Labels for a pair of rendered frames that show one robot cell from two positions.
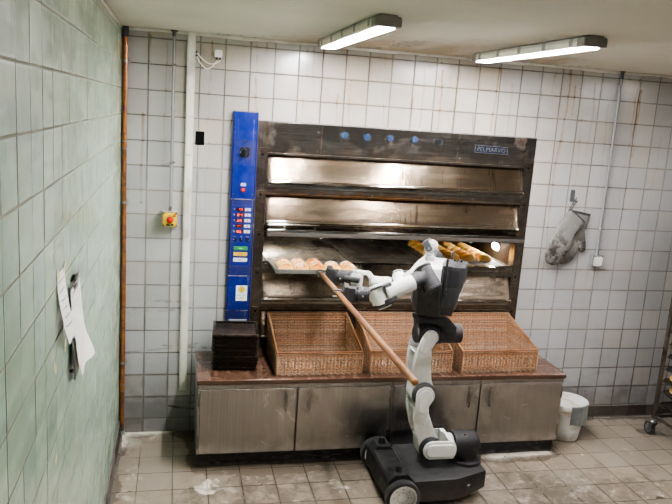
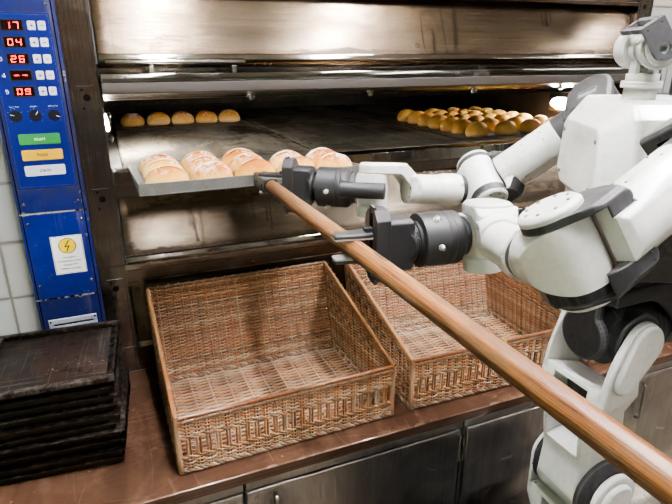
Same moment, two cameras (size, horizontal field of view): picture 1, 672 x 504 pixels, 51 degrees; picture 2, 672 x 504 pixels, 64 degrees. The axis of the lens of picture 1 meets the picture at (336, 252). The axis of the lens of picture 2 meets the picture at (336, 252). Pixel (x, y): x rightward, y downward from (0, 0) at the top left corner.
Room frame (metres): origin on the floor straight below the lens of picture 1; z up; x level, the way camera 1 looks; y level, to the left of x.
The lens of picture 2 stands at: (3.05, 0.13, 1.47)
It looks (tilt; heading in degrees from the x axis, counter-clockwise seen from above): 20 degrees down; 351
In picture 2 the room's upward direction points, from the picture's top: straight up
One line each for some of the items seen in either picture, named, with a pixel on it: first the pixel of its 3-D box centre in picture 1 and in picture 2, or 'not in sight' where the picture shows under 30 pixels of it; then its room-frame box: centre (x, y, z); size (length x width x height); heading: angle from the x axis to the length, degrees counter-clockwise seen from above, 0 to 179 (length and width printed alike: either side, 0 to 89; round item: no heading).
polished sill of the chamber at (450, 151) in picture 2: (391, 266); (405, 155); (4.78, -0.39, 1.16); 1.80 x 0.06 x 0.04; 103
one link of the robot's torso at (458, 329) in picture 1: (437, 328); (636, 307); (3.91, -0.62, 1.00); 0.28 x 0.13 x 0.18; 104
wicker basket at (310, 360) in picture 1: (313, 341); (265, 349); (4.36, 0.11, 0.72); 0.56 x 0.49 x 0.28; 104
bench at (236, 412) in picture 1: (378, 403); (411, 438); (4.45, -0.35, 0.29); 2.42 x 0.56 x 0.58; 103
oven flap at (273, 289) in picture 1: (390, 287); (407, 198); (4.75, -0.39, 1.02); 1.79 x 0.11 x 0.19; 103
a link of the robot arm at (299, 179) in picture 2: (336, 276); (311, 186); (4.23, -0.01, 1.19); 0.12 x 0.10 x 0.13; 69
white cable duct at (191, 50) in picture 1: (186, 220); not in sight; (4.42, 0.96, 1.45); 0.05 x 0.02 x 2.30; 103
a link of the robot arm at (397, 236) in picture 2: (354, 294); (406, 242); (3.84, -0.12, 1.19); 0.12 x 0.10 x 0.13; 97
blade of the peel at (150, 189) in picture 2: (313, 265); (241, 165); (4.51, 0.14, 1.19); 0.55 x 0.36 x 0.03; 104
